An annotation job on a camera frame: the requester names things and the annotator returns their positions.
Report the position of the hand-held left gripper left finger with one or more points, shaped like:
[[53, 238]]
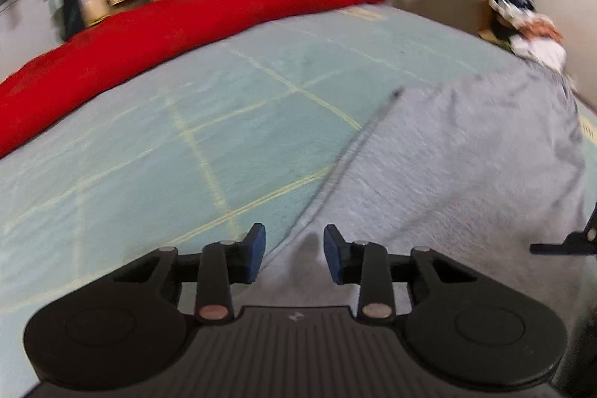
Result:
[[255, 253]]

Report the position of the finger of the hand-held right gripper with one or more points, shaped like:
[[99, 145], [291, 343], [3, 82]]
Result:
[[573, 246]]

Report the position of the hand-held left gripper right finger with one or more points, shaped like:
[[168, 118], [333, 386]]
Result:
[[333, 256]]

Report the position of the grey pants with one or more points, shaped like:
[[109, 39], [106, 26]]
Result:
[[443, 169]]

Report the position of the light blue checked bed sheet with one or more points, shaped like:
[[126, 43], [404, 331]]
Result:
[[140, 155]]

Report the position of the white cloth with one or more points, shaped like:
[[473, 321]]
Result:
[[506, 11], [543, 53]]

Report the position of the pink cloth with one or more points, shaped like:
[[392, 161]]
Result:
[[543, 28]]

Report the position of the green patterned box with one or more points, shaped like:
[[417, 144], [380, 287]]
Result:
[[494, 39]]

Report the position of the red quilt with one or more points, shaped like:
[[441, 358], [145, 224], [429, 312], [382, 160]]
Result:
[[186, 20]]

